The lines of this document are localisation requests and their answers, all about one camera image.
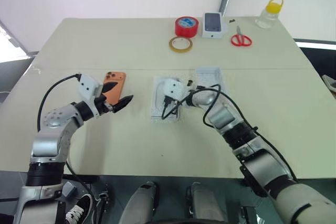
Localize grey robot leg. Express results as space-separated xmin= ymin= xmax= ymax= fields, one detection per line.
xmin=186 ymin=182 xmax=229 ymax=224
xmin=119 ymin=181 xmax=160 ymax=224

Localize white phone box lid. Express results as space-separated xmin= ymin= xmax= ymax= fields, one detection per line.
xmin=195 ymin=66 xmax=228 ymax=96

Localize white phone box base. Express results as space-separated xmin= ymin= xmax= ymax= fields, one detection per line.
xmin=151 ymin=76 xmax=182 ymax=124

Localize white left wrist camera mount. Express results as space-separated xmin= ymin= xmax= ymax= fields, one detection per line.
xmin=77 ymin=73 xmax=104 ymax=117

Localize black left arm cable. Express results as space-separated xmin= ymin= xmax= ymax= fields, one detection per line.
xmin=37 ymin=73 xmax=81 ymax=133

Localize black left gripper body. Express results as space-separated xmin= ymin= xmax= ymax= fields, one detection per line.
xmin=93 ymin=94 xmax=117 ymax=116

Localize dark furniture with white strip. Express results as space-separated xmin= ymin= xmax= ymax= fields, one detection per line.
xmin=292 ymin=37 xmax=336 ymax=88

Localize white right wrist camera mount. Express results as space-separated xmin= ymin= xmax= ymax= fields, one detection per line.
xmin=161 ymin=77 xmax=187 ymax=101

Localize grey crumpled cloth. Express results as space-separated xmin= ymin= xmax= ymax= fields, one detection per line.
xmin=322 ymin=74 xmax=336 ymax=93

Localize yellow clear tape roll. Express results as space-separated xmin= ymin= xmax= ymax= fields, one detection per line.
xmin=169 ymin=36 xmax=194 ymax=54

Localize clear jar with yellow lid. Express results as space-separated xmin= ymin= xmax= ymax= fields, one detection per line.
xmin=255 ymin=0 xmax=285 ymax=29

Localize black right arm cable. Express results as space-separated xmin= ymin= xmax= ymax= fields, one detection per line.
xmin=160 ymin=79 xmax=299 ymax=183

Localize orange smartphone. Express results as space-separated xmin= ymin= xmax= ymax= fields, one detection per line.
xmin=102 ymin=71 xmax=127 ymax=106

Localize small grey box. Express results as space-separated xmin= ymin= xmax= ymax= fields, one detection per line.
xmin=61 ymin=181 xmax=77 ymax=198

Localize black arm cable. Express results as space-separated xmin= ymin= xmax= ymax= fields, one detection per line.
xmin=37 ymin=73 xmax=81 ymax=133
xmin=160 ymin=79 xmax=299 ymax=183

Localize white box with dark phone print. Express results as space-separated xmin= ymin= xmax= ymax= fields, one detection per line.
xmin=201 ymin=12 xmax=228 ymax=40

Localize black and white sneaker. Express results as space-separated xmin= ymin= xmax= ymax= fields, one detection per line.
xmin=65 ymin=195 xmax=94 ymax=224

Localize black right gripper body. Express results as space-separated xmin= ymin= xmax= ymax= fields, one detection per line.
xmin=161 ymin=94 xmax=179 ymax=110

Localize red handled scissors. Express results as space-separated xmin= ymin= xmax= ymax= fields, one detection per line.
xmin=230 ymin=25 xmax=253 ymax=48

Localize red tape roll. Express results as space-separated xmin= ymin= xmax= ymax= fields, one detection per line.
xmin=174 ymin=16 xmax=199 ymax=38

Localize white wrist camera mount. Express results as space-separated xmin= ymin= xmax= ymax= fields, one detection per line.
xmin=77 ymin=73 xmax=104 ymax=117
xmin=161 ymin=77 xmax=187 ymax=101

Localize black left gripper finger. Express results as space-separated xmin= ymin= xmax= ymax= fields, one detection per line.
xmin=112 ymin=94 xmax=134 ymax=114
xmin=101 ymin=81 xmax=118 ymax=95

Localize grey left robot leg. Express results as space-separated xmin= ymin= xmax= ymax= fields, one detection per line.
xmin=119 ymin=181 xmax=160 ymax=224

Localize grey right robot leg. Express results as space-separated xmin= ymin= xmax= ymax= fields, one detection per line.
xmin=186 ymin=182 xmax=229 ymax=224

